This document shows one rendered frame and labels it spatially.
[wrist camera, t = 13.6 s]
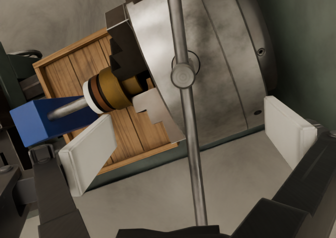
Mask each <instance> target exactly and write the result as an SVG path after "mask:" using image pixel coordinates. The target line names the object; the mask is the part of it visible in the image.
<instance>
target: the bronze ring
mask: <svg viewBox="0 0 336 238"><path fill-rule="evenodd" d="M87 86H88V91H89V94H90V97H91V99H92V101H93V103H94V104H95V106H96V107H97V108H98V109H99V110H100V111H102V112H104V113H108V112H112V111H114V110H116V109H117V110H122V109H124V108H126V107H129V106H133V103H132V101H131V97H134V96H136V95H138V94H141V93H143V92H146V91H148V84H147V81H146V78H145V76H144V73H143V72H141V73H139V74H137V75H134V76H132V77H130V78H128V79H126V80H123V81H119V80H118V79H117V78H116V77H115V76H114V75H113V74H112V73H111V66H109V67H106V68H104V69H102V70H101V71H100V72H99V74H97V75H94V76H93V77H91V78H90V79H89V80H88V84H87Z"/></svg>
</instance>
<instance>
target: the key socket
mask: <svg viewBox="0 0 336 238"><path fill-rule="evenodd" d="M188 58H191V59H192V61H193V62H194V64H195V74H197V72H198V71H199V68H200V60H199V57H198V56H197V55H196V54H195V53H194V52H192V51H189V50H188ZM175 65H176V58H175V57H174V59H173V61H172V68H174V66H175Z"/></svg>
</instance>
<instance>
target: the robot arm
mask: <svg viewBox="0 0 336 238"><path fill-rule="evenodd" d="M264 122H265V133H266V134H267V136H268V137H269V138H270V140H271V141H272V142H273V144H274V145H275V147H276V148H277V149H278V151H279V152H280V153H281V155H282V156H283V157H284V159H285V160H286V161H287V163H288V164H289V166H290V167H291V168H292V170H293V171H292V173H291V174H290V175H289V177H288V178H287V179H286V181H285V182H284V183H283V185H282V186H281V187H280V189H279V190H278V191H277V193H276V194H275V195H274V197H273V198H272V199H271V200H270V199H266V198H261V199H260V200H259V201H258V202H257V204H256V205H255V206H254V207H253V209H252V210H251V211H250V212H249V214H248V215H247V216H246V217H245V219H244V220H243V221H242V222H241V223H240V225H239V226H238V227H237V228H236V230H235V231H234V232H233V233H232V235H231V236H230V235H226V234H221V233H220V229H219V225H212V226H192V227H188V228H184V229H180V230H175V231H171V232H160V231H154V230H149V229H119V231H118V233H117V236H116V238H329V237H330V234H331V231H332V229H333V226H334V223H335V221H336V130H333V131H330V130H328V129H327V128H326V127H324V126H323V125H321V124H320V123H318V122H317V121H314V120H311V119H303V118H302V117H301V116H299V115H298V114H297V113H295V112H294V111H293V110H291V109H290V108H289V107H287V106H286V105H284V104H283V103H282V102H280V101H279V100H278V99H276V98H275V97H274V96H266V97H265V98H264ZM116 147H117V142H116V137H115V132H114V128H113V123H112V118H111V116H110V115H109V114H104V115H102V116H101V117H100V118H98V119H97V120H96V121H94V122H93V123H92V124H91V125H89V126H88V127H87V128H86V129H85V130H83V131H82V132H81V133H80V134H79V135H77V136H76V137H75V138H74V139H73V140H71V141H70V142H69V143H68V144H67V145H65V146H64V147H63V148H62V149H61V150H60V151H59V152H58V153H57V154H55V152H54V148H53V145H52V144H43V145H39V146H36V147H34V148H32V149H30V150H29V151H28V154H29V157H30V160H31V163H32V169H29V170H24V171H21V170H20V167H19V165H17V164H13V165H6V166H3V167H1V168H0V238H20V235H21V232H22V230H23V227H24V224H25V222H26V219H27V217H28V214H29V211H30V209H31V206H32V203H33V202H36V201H37V206H38V214H39V221H40V225H38V226H37V227H38V236H39V238H90V236H89V233H88V231H87V228H86V226H85V223H84V221H83V219H82V216H81V214H80V211H79V209H77V208H76V205H75V203H74V200H73V198H72V197H81V196H82V195H83V193H84V192H85V191H86V189H87V188H88V186H89V185H90V184H91V182H92V181H93V179H94V178H95V177H96V175H97V174H98V172H99V171H100V170H101V168H102V167H103V166H104V164H105V163H106V161H107V160H108V159H109V157H110V156H111V154H112V153H113V152H114V150H115V149H116Z"/></svg>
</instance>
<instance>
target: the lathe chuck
mask: <svg viewBox="0 0 336 238"><path fill-rule="evenodd" d="M181 2H182V10H183V19H184V27H185V35H186V43H187V50H189V51H192V52H194V53H195V54H196V55H197V56H198V57H199V62H200V67H199V71H198V72H197V74H196V78H195V82H194V84H193V85H192V92H193V101H194V109H195V117H196V126H197V134H198V143H199V147H200V146H203V145H205V144H208V143H211V142H214V141H217V140H219V139H222V138H225V137H228V136H231V135H234V134H236V133H239V132H242V131H245V130H247V128H248V126H247V122H246V118H245V114H244V111H243V108H242V104H241V101H240V98H239V95H238V92H237V89H236V86H235V84H234V81H233V78H232V75H231V72H230V70H229V67H228V64H227V61H226V59H225V56H224V53H223V51H222V48H221V45H220V43H219V40H218V37H217V35H216V32H215V30H214V27H213V25H212V22H211V20H210V17H209V15H208V12H207V10H206V7H205V5H204V2H203V0H181ZM125 8H126V12H127V15H128V18H129V21H130V25H131V28H132V30H133V33H134V36H135V39H136V41H137V44H138V47H139V49H140V52H141V54H142V57H143V59H144V62H145V64H146V66H147V69H148V71H149V73H150V75H151V78H152V80H153V82H154V84H155V86H156V88H157V90H158V93H159V95H160V97H161V99H162V101H163V102H164V104H165V106H166V108H167V110H168V112H169V114H170V116H171V117H172V119H173V121H174V122H175V124H176V125H177V127H178V129H179V130H180V132H181V133H182V134H183V136H184V137H185V138H186V133H185V124H184V116H183V109H182V101H181V94H180V89H179V88H177V87H175V86H174V85H173V83H172V81H171V72H172V70H173V67H172V62H173V59H174V57H175V50H174V43H173V36H172V28H171V21H170V14H169V6H168V0H142V1H140V2H138V3H136V4H134V3H133V1H132V2H130V3H128V4H126V7H125Z"/></svg>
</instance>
